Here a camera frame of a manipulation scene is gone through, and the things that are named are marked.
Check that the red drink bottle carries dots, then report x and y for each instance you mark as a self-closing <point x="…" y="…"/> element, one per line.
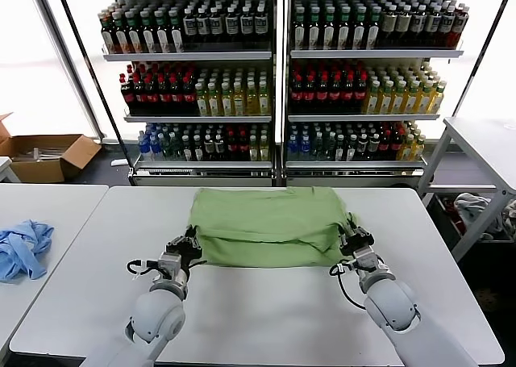
<point x="459" y="26"/>

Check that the green polo shirt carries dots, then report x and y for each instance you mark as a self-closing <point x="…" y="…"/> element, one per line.
<point x="266" y="222"/>

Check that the white-labelled dark drink bottle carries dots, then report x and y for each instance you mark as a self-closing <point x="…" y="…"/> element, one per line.
<point x="190" y="26"/>
<point x="232" y="26"/>
<point x="433" y="24"/>
<point x="419" y="24"/>
<point x="261" y="26"/>
<point x="218" y="26"/>
<point x="204" y="26"/>
<point x="247" y="26"/>
<point x="447" y="24"/>

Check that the yellow juice bottle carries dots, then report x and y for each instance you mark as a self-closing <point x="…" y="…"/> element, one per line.
<point x="240" y="103"/>
<point x="252" y="103"/>
<point x="400" y="101"/>
<point x="425" y="101"/>
<point x="214" y="103"/>
<point x="387" y="101"/>
<point x="413" y="101"/>
<point x="202" y="103"/>
<point x="437" y="101"/>
<point x="264" y="103"/>
<point x="374" y="101"/>
<point x="227" y="103"/>

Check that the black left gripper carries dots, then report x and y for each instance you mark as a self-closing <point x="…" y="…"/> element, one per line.
<point x="183" y="251"/>

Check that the grey beverage shelf rack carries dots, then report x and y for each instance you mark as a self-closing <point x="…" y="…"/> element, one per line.
<point x="375" y="54"/>
<point x="185" y="56"/>

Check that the black slanted frame pole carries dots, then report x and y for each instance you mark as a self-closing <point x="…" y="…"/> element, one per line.
<point x="483" y="50"/>
<point x="94" y="76"/>

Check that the small green soda bottle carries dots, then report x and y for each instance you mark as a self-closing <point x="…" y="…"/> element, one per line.
<point x="328" y="149"/>
<point x="317" y="149"/>
<point x="165" y="150"/>
<point x="176" y="150"/>

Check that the white furniture corner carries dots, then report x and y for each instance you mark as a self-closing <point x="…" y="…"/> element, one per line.
<point x="6" y="171"/>

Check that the white slanted window beam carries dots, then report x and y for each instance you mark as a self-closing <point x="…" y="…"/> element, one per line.
<point x="73" y="60"/>

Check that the open cardboard box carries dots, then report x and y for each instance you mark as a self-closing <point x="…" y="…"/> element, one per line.
<point x="78" y="153"/>

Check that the brown-capped tea bottle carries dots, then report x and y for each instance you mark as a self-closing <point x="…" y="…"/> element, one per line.
<point x="108" y="36"/>

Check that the grey white garment pile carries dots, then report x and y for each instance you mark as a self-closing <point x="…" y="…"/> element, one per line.
<point x="471" y="205"/>

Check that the red garment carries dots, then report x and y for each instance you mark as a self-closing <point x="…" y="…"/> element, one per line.
<point x="453" y="215"/>

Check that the crumpled light blue garment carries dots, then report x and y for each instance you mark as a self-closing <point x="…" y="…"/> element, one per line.
<point x="20" y="250"/>

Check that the small white floor item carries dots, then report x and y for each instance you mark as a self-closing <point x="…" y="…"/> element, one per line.
<point x="119" y="163"/>

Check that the small pale yellow bottle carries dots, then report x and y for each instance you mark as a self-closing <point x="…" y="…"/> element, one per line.
<point x="254" y="151"/>
<point x="265" y="151"/>
<point x="419" y="148"/>
<point x="407" y="149"/>

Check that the beige-labelled dark drink bottle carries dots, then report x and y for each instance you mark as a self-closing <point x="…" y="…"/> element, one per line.
<point x="403" y="24"/>
<point x="388" y="24"/>

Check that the green-capped dark tea bottle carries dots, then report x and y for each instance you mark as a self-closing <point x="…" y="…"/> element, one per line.
<point x="299" y="30"/>
<point x="373" y="30"/>
<point x="359" y="30"/>
<point x="329" y="30"/>
<point x="148" y="36"/>
<point x="314" y="30"/>
<point x="176" y="36"/>
<point x="120" y="36"/>
<point x="134" y="36"/>
<point x="162" y="36"/>
<point x="344" y="30"/>

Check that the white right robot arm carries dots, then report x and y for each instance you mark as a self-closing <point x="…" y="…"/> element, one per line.
<point x="389" y="302"/>

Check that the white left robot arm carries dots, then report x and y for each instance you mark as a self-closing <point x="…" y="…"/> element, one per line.
<point x="157" y="322"/>

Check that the patterned dark garment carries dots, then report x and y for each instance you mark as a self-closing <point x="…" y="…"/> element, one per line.
<point x="511" y="218"/>

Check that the small labelled dark bottle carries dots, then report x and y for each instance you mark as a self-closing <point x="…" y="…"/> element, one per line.
<point x="219" y="150"/>
<point x="374" y="149"/>
<point x="363" y="149"/>
<point x="209" y="150"/>

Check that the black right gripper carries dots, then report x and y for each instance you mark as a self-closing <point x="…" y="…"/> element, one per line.
<point x="356" y="246"/>

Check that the small white-capped dark bottle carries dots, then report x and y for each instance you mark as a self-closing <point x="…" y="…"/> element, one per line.
<point x="351" y="149"/>
<point x="198" y="150"/>
<point x="340" y="149"/>
<point x="187" y="150"/>

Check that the small blue water bottle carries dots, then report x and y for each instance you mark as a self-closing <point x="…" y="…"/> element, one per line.
<point x="305" y="149"/>
<point x="154" y="149"/>
<point x="143" y="149"/>
<point x="293" y="149"/>

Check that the small red-capped cola bottle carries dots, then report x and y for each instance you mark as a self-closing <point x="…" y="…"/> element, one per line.
<point x="385" y="148"/>
<point x="397" y="148"/>
<point x="243" y="150"/>
<point x="231" y="150"/>

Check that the black clothes crate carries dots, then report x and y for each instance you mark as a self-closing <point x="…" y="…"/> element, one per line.
<point x="437" y="213"/>

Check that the grey side table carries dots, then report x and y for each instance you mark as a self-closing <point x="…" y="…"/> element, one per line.
<point x="479" y="141"/>

